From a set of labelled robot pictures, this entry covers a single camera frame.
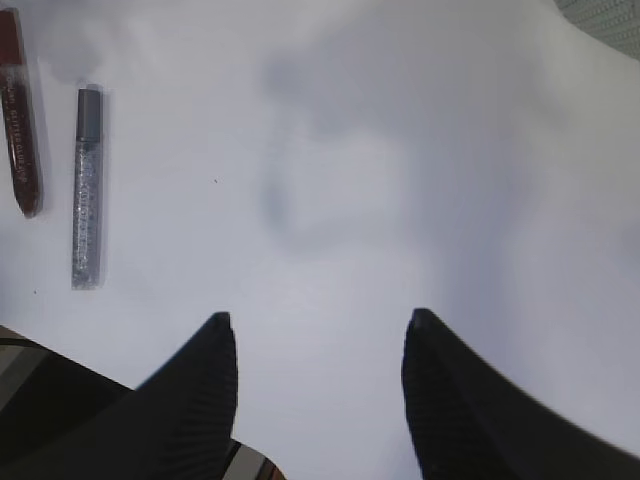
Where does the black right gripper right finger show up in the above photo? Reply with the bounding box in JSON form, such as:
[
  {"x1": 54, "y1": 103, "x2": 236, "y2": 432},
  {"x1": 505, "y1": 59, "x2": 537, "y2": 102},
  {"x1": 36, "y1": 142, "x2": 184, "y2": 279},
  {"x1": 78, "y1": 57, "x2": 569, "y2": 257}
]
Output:
[{"x1": 401, "y1": 308, "x2": 639, "y2": 479}]

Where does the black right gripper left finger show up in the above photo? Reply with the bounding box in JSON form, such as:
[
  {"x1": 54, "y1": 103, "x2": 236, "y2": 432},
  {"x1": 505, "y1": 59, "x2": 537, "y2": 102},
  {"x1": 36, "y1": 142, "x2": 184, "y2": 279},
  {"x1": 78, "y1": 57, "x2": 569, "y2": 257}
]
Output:
[{"x1": 1, "y1": 312, "x2": 237, "y2": 479}]

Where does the silver glitter pen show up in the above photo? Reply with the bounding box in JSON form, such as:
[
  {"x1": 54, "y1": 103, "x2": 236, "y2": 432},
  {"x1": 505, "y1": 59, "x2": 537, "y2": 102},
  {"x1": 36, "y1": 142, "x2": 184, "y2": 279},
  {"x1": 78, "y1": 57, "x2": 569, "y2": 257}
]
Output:
[{"x1": 71, "y1": 84, "x2": 103, "y2": 290}]

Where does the red glitter pen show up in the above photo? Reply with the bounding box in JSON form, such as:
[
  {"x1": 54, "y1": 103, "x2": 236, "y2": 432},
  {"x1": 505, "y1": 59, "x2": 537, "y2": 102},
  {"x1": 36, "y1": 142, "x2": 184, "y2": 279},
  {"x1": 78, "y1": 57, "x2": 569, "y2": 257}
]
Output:
[{"x1": 1, "y1": 7, "x2": 41, "y2": 218}]

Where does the green woven plastic basket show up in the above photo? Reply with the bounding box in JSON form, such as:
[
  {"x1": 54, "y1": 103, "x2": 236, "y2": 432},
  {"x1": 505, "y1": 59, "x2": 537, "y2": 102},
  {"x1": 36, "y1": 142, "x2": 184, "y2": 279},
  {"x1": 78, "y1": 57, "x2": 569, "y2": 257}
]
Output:
[{"x1": 554, "y1": 0, "x2": 639, "y2": 60}]

